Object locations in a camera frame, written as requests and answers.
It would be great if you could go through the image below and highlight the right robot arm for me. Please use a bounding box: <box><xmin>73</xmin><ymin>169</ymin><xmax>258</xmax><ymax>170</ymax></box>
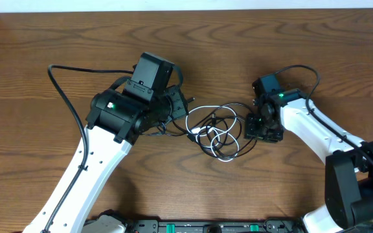
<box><xmin>245</xmin><ymin>74</ymin><xmax>373</xmax><ymax>232</ymax></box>

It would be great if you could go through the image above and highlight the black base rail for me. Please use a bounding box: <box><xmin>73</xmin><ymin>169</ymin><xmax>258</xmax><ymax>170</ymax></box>
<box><xmin>82</xmin><ymin>210</ymin><xmax>305</xmax><ymax>233</ymax></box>

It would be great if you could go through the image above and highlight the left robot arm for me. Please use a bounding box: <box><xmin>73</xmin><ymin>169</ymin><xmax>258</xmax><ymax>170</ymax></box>
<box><xmin>24</xmin><ymin>52</ymin><xmax>188</xmax><ymax>233</ymax></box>

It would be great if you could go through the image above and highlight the white usb cable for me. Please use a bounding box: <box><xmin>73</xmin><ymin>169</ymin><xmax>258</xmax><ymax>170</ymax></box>
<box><xmin>185</xmin><ymin>105</ymin><xmax>241</xmax><ymax>163</ymax></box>

